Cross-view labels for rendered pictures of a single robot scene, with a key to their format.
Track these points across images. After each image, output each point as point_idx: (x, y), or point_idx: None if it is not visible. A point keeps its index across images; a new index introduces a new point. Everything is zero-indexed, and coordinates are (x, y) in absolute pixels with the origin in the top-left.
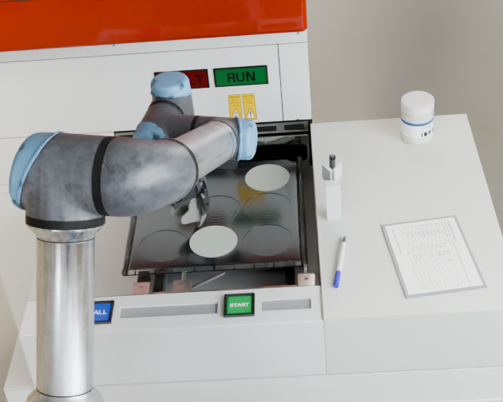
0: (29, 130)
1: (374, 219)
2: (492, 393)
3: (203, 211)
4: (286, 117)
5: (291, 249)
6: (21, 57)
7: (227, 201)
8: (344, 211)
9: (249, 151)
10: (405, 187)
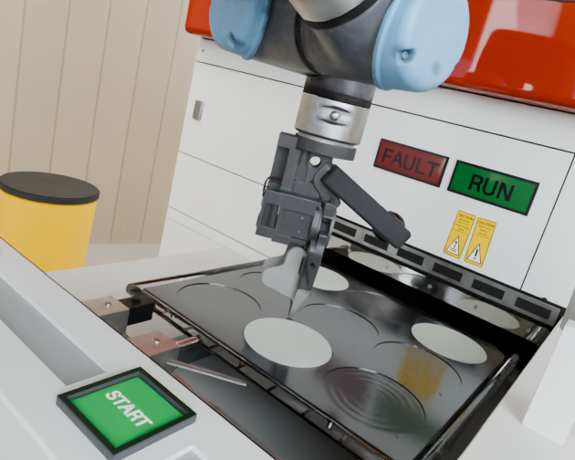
0: (234, 163)
1: None
2: None
3: (302, 282)
4: (527, 286)
5: (402, 439)
6: (263, 71)
7: (363, 325)
8: None
9: (410, 28)
10: None
